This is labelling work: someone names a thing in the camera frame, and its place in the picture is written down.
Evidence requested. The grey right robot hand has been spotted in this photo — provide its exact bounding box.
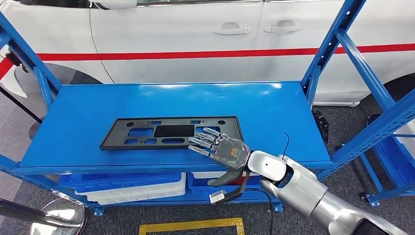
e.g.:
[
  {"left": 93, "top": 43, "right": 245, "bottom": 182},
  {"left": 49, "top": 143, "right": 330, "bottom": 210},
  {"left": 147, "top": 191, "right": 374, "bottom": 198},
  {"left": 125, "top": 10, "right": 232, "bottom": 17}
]
[{"left": 188, "top": 127, "right": 251, "bottom": 188}]

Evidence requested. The black plastic panel part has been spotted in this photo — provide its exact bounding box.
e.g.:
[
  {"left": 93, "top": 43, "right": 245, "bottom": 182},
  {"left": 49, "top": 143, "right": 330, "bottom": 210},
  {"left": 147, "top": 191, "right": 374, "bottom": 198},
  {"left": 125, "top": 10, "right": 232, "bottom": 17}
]
[{"left": 99, "top": 116, "right": 244, "bottom": 152}]

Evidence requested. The blue metal shelf rack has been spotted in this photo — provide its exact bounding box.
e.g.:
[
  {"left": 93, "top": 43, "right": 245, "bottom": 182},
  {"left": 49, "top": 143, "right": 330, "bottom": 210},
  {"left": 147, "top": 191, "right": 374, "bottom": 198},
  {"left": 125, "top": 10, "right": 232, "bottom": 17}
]
[{"left": 0, "top": 0, "right": 415, "bottom": 217}]

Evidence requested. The white plastic bin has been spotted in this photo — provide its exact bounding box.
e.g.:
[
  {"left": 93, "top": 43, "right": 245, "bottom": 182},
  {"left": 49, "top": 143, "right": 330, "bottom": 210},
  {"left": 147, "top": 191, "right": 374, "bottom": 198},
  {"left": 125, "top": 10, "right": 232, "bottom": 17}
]
[
  {"left": 192, "top": 172, "right": 260, "bottom": 180},
  {"left": 74, "top": 172, "right": 187, "bottom": 206}
]

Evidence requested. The blue plastic bin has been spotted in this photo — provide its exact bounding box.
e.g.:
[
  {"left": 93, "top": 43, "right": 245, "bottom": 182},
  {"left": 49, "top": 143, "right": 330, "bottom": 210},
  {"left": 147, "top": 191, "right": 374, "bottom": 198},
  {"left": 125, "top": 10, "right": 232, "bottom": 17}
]
[
  {"left": 187, "top": 172, "right": 277, "bottom": 197},
  {"left": 58, "top": 172, "right": 182, "bottom": 194}
]

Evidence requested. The black ribbed object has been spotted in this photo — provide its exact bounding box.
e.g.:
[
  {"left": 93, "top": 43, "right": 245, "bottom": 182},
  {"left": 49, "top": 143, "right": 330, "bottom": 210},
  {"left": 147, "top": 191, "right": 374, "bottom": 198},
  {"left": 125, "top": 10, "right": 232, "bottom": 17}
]
[{"left": 312, "top": 109, "right": 329, "bottom": 144}]

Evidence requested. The white car with red stripe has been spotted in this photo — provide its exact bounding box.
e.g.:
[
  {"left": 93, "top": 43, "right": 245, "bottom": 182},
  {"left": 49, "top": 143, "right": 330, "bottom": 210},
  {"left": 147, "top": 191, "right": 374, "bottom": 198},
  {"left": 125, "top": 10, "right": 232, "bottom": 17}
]
[{"left": 0, "top": 0, "right": 415, "bottom": 108}]

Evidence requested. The thin black pole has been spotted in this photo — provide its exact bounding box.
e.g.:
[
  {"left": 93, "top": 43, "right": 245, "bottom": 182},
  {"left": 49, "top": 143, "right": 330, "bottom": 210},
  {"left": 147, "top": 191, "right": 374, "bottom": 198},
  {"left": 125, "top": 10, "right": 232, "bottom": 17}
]
[{"left": 0, "top": 85, "right": 44, "bottom": 140}]

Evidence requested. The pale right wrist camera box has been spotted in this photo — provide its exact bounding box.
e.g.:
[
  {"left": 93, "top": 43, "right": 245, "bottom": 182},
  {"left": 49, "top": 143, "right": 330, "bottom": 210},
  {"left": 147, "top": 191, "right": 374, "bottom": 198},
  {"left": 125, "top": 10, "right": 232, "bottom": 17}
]
[{"left": 209, "top": 170, "right": 250, "bottom": 206}]

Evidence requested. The thin black wire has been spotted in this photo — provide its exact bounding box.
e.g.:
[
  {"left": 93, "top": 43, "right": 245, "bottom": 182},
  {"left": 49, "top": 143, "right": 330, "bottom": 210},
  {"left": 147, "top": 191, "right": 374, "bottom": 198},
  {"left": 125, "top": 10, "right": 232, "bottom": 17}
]
[{"left": 281, "top": 131, "right": 291, "bottom": 160}]

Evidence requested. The black camera cable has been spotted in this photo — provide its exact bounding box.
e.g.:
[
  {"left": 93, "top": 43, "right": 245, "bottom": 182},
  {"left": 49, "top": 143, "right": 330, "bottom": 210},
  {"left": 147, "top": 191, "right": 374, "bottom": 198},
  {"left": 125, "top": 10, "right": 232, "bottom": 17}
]
[{"left": 258, "top": 188, "right": 275, "bottom": 235}]

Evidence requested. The chrome stanchion post with base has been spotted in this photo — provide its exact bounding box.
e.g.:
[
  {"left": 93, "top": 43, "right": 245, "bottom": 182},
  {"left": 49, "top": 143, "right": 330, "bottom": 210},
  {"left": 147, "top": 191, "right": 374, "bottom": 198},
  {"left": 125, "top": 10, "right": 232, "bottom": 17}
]
[{"left": 0, "top": 198, "right": 88, "bottom": 235}]

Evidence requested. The belt post with black head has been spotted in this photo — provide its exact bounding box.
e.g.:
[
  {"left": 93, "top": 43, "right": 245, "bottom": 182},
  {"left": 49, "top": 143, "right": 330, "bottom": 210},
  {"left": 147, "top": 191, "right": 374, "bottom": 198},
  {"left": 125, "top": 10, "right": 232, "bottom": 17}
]
[{"left": 4, "top": 51, "right": 29, "bottom": 74}]

